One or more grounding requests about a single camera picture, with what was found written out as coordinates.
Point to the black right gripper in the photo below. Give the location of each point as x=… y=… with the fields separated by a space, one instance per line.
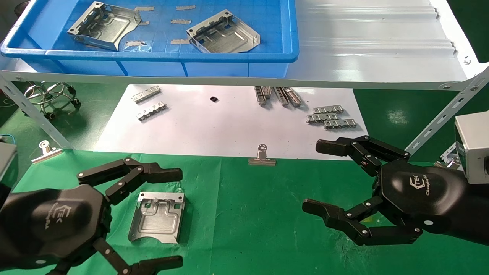
x=420 y=194

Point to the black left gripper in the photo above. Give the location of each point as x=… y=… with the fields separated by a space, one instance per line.
x=57 y=223

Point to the stamped sheet metal bracket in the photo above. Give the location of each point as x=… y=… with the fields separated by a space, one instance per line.
x=225 y=36
x=103 y=26
x=156 y=217

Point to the green table cloth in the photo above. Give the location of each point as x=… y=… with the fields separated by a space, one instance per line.
x=248 y=214

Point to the silver binder clip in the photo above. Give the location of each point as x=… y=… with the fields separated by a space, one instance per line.
x=46 y=153
x=262 y=160

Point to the white paper sheet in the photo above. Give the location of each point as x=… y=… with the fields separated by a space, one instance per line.
x=214 y=130

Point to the white perforated angle strut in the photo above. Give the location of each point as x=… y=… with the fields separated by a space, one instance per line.
x=443 y=114
x=34 y=110

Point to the small black clip piece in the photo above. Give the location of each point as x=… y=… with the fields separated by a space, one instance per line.
x=214 y=99

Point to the white metal rack shelf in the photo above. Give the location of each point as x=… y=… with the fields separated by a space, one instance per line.
x=366 y=49

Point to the blue plastic bin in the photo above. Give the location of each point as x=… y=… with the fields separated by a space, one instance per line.
x=153 y=56

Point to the chrome stool base with castors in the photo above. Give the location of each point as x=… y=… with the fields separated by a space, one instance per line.
x=49 y=93

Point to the small notched metal rail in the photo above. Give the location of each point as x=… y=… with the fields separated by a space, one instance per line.
x=260 y=96
x=152 y=111
x=146 y=94
x=281 y=97
x=327 y=110
x=293 y=97
x=321 y=118
x=340 y=124
x=267 y=91

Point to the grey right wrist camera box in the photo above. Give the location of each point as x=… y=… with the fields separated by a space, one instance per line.
x=471 y=149

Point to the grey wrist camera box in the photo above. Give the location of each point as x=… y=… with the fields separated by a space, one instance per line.
x=471 y=149
x=7 y=168

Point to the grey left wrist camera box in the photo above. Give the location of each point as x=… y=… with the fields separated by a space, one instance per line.
x=7 y=168

